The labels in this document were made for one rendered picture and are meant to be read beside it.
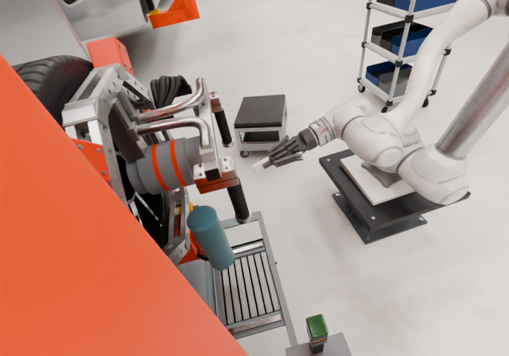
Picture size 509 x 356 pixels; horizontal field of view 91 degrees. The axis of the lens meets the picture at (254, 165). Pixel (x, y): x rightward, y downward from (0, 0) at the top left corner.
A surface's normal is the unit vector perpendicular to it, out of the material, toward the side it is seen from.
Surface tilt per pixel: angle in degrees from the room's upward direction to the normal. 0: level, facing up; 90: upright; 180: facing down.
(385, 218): 0
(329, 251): 0
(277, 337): 0
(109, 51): 55
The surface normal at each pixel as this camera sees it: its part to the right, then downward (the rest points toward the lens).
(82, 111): 0.04, -0.05
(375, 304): -0.15, -0.72
